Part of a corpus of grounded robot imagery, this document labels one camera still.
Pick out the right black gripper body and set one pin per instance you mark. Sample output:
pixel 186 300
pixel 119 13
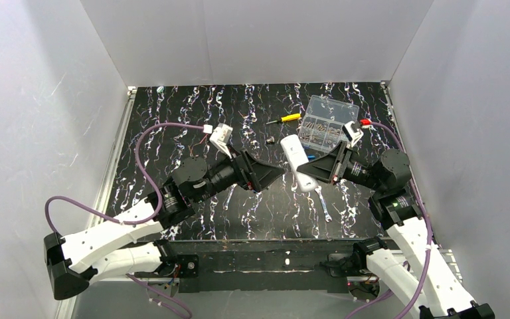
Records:
pixel 340 163

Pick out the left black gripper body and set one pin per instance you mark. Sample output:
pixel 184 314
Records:
pixel 244 169

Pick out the white remote control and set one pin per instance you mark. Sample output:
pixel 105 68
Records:
pixel 296 157

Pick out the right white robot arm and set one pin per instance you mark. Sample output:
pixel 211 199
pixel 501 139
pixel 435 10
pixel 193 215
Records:
pixel 423 282

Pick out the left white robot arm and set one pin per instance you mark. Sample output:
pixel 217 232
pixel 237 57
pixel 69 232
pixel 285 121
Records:
pixel 76 261

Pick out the silver wrench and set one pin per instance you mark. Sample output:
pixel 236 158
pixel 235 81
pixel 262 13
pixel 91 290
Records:
pixel 327 216

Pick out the clear plastic screw box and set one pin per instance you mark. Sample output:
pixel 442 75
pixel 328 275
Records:
pixel 321 126

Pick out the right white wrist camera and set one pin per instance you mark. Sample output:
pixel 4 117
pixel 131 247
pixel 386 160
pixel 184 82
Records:
pixel 353 131

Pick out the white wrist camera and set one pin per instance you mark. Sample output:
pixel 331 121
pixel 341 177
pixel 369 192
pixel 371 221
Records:
pixel 220 137
pixel 353 131

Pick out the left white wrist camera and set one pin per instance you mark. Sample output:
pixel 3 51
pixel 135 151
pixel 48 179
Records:
pixel 220 137

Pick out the yellow handled screwdriver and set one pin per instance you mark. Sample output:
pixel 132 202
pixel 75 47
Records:
pixel 288 118

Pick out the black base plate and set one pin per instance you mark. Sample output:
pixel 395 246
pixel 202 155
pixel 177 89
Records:
pixel 253 265

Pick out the aluminium frame rail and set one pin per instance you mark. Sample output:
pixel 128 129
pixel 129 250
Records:
pixel 65 308

